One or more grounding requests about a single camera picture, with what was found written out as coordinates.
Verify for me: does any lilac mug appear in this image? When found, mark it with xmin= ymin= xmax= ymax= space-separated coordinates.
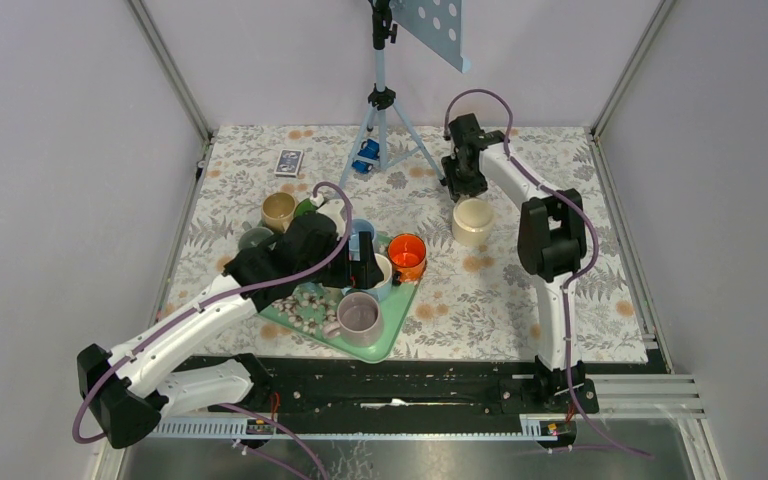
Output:
xmin=321 ymin=292 xmax=384 ymax=348

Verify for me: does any cream ribbed mug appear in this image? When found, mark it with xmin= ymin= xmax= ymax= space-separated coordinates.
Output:
xmin=452 ymin=197 xmax=495 ymax=247

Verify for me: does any green floral tray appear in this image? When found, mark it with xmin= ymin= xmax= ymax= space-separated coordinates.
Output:
xmin=259 ymin=282 xmax=419 ymax=364

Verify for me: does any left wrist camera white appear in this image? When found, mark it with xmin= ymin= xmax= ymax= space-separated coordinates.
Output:
xmin=309 ymin=194 xmax=346 ymax=238

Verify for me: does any playing card deck box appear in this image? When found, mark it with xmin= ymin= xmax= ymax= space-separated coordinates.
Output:
xmin=274 ymin=149 xmax=304 ymax=178

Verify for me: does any light blue faceted mug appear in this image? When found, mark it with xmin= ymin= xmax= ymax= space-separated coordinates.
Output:
xmin=363 ymin=253 xmax=394 ymax=303

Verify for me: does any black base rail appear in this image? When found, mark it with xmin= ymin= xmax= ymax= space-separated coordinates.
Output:
xmin=170 ymin=355 xmax=601 ymax=437

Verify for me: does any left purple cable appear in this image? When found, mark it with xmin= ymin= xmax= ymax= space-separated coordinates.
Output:
xmin=71 ymin=181 xmax=355 ymax=445

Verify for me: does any orange mug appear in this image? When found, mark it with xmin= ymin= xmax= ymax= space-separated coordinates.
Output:
xmin=387 ymin=233 xmax=427 ymax=283

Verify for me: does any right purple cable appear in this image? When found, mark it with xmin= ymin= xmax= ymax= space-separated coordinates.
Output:
xmin=442 ymin=87 xmax=601 ymax=399

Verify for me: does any cream mug green inside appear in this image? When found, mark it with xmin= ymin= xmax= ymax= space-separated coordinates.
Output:
xmin=294 ymin=198 xmax=318 ymax=218

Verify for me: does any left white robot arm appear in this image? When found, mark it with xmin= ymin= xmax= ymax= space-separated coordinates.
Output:
xmin=72 ymin=213 xmax=383 ymax=449

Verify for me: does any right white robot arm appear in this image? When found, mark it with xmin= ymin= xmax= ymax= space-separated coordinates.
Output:
xmin=442 ymin=114 xmax=587 ymax=412

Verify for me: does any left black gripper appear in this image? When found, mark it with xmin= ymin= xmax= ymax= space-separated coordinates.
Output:
xmin=297 ymin=230 xmax=384 ymax=288

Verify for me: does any purple cable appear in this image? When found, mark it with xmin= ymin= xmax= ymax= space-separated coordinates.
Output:
xmin=71 ymin=181 xmax=355 ymax=445
xmin=442 ymin=87 xmax=601 ymax=399

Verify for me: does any floral tablecloth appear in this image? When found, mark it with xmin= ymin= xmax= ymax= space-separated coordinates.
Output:
xmin=162 ymin=125 xmax=647 ymax=363

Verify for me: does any light blue ribbed mug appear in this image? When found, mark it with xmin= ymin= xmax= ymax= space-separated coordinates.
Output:
xmin=347 ymin=218 xmax=379 ymax=256

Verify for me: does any perforated blue calibration plate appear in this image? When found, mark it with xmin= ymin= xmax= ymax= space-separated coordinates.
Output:
xmin=390 ymin=0 xmax=471 ymax=73

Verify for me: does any grey blue mug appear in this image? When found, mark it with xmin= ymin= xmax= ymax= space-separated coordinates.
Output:
xmin=238 ymin=226 xmax=276 ymax=251

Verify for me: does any beige mug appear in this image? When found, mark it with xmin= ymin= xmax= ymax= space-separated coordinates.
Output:
xmin=261 ymin=192 xmax=297 ymax=233

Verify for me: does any blue toy car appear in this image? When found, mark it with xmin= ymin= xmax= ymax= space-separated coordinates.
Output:
xmin=351 ymin=139 xmax=380 ymax=174

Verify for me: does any blue tripod stand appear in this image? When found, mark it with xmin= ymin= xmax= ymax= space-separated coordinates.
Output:
xmin=339 ymin=0 xmax=445 ymax=187

